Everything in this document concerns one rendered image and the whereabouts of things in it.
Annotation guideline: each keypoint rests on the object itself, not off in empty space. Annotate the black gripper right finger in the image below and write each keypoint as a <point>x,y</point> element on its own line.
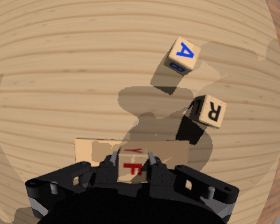
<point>218,195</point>

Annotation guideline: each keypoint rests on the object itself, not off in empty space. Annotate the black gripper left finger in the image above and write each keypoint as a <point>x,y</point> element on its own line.
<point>45,190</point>

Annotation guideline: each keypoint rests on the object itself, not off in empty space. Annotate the tan square mat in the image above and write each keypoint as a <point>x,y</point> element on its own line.
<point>171,153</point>

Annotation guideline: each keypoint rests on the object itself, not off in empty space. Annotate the tan block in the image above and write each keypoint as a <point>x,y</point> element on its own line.
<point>208,111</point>
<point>132,164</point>
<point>182,56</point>

